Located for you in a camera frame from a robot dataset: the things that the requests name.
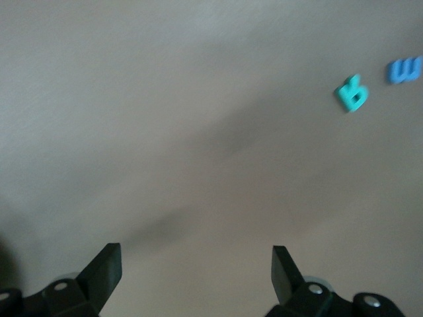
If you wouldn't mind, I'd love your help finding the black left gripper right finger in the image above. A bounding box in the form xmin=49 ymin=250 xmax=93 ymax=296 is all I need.
xmin=266 ymin=245 xmax=406 ymax=317

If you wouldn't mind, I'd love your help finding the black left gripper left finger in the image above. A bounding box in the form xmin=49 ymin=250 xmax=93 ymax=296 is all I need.
xmin=0 ymin=243 xmax=122 ymax=317

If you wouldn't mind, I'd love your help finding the green capital letter R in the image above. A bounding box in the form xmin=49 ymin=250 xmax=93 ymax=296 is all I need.
xmin=332 ymin=73 xmax=369 ymax=114

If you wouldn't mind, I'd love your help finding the blue small letter m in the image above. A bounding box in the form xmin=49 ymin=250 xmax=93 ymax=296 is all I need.
xmin=384 ymin=54 xmax=423 ymax=85

